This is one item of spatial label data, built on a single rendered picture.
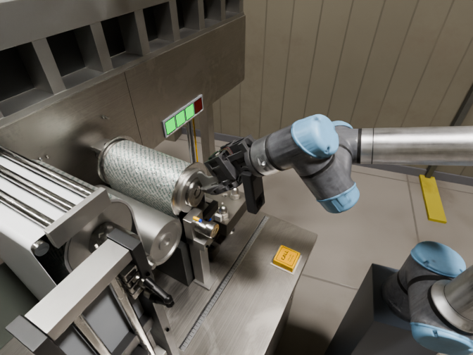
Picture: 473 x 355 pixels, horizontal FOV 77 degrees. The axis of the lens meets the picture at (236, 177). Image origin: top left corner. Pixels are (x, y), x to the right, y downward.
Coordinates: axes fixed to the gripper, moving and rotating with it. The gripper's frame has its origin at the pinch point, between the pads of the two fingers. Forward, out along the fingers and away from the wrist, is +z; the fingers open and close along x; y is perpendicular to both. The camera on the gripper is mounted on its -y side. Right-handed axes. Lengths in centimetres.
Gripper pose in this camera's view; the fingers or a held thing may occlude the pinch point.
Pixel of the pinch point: (207, 187)
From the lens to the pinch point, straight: 75.5
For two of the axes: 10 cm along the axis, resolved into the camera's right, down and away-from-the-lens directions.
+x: -4.9, 5.7, -6.6
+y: -5.6, -7.8, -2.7
